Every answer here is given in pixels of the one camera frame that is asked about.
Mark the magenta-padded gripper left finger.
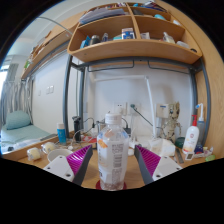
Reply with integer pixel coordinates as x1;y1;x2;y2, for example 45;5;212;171
42;144;94;187

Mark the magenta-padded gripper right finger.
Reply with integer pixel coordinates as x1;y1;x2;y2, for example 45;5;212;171
133;144;183;186

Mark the clear plastic drink bottle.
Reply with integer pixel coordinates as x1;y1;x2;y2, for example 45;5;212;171
96;112;130;192

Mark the cream ceramic cup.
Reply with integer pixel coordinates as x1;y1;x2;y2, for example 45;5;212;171
46;148;74;163

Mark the small blue white-capped bottle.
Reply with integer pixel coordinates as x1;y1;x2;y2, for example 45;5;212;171
56;122;67;145

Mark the black electric shaver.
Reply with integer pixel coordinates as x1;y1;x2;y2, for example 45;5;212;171
72;115;82;143

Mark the wrapped round bun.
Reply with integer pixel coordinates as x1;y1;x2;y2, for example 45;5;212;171
26;147;43;162
40;141;57;155

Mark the dark green round container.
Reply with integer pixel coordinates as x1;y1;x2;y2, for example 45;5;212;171
174;136;186;150

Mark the dark tablet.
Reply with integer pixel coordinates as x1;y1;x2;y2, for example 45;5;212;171
39;133;58;142

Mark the wooden tree-man figurine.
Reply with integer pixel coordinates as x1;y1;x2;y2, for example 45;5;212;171
162;101;183;143

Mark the white red-pump lotion bottle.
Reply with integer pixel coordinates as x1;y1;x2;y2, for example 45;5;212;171
181;114;200;155

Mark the small green soap piece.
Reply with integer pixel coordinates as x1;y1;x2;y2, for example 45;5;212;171
204;154;217;163

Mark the clear blue spray bottle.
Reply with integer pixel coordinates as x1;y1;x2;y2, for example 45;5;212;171
194;102;206;138

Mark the bed with teal sheet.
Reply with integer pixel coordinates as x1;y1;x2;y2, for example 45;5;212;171
0;124;58;155

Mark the teal pillow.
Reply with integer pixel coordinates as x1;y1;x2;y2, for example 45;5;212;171
4;110;33;131

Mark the grey patterned curtain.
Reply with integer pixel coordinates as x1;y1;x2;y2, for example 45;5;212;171
0;79;33;124

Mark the wooden shelf unit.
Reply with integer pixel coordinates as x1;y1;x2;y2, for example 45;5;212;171
67;2;203;65

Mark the white wall box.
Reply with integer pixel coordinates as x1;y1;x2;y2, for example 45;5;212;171
156;103;170;118

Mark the grey metal bed frame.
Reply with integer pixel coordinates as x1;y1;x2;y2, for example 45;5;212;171
62;54;212;148

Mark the long wooden wall shelf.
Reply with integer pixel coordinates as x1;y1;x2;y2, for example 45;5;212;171
20;11;86;80

